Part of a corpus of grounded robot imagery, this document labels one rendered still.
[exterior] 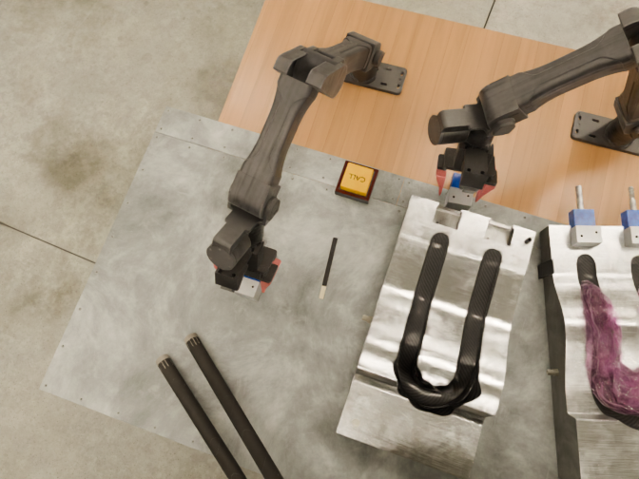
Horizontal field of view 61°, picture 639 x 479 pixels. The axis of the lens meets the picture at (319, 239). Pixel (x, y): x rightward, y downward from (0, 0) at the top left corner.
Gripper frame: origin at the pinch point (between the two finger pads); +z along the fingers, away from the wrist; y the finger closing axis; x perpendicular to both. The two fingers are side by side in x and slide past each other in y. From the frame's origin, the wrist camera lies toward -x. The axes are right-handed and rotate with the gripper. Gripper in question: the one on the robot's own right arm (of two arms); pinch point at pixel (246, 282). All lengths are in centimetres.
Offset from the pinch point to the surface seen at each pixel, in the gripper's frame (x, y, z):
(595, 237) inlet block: 25, 65, -18
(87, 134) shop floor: 82, -103, 50
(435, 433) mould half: -14.8, 45.1, 6.9
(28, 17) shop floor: 119, -152, 29
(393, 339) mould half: -6.3, 32.0, -5.9
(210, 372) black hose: -17.1, -0.5, 9.4
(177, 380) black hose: -19.9, -6.6, 12.4
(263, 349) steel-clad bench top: -8.0, 7.4, 9.9
